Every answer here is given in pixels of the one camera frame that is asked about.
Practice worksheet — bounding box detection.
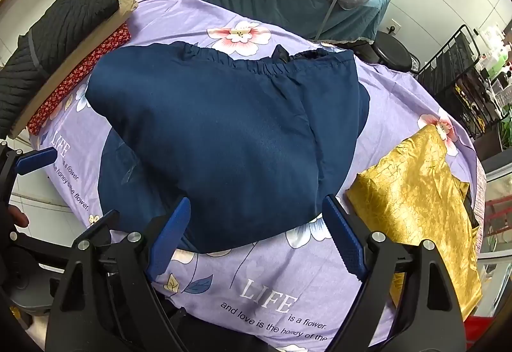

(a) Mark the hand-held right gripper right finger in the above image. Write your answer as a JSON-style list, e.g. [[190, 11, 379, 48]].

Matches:
[[322, 194, 467, 352]]

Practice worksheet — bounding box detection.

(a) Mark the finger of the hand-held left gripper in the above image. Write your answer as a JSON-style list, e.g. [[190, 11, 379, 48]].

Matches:
[[73, 210, 121, 246], [0, 141, 59, 209]]

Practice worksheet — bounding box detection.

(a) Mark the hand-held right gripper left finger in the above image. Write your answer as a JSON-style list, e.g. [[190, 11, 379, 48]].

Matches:
[[45, 197, 192, 352]]

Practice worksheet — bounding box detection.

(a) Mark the navy blue jacket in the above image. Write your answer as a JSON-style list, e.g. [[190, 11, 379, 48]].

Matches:
[[85, 41, 371, 254]]

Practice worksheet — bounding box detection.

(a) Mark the person's left hand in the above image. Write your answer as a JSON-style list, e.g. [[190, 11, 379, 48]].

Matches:
[[7, 205, 30, 229]]

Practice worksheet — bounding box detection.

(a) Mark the wooden board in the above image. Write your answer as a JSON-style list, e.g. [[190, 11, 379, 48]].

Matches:
[[8, 2, 139, 141]]

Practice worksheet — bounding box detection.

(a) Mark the purple floral bedsheet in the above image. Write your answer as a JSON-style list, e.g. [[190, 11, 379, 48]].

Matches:
[[28, 0, 486, 345]]

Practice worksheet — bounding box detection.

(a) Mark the gold crinkled cloth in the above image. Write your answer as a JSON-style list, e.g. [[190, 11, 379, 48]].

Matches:
[[346, 124, 483, 323]]

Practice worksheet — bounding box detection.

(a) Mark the red patterned cloth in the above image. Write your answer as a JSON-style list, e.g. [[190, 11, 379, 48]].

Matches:
[[27, 23, 132, 136]]

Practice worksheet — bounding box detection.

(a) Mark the black knitted sweater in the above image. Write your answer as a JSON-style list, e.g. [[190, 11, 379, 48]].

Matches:
[[0, 0, 121, 139]]

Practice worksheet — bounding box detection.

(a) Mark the black round stool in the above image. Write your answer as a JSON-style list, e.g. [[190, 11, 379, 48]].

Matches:
[[370, 31, 419, 75]]

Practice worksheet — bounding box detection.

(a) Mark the black rack cart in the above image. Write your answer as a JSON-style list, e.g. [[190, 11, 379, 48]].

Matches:
[[416, 24, 505, 139]]

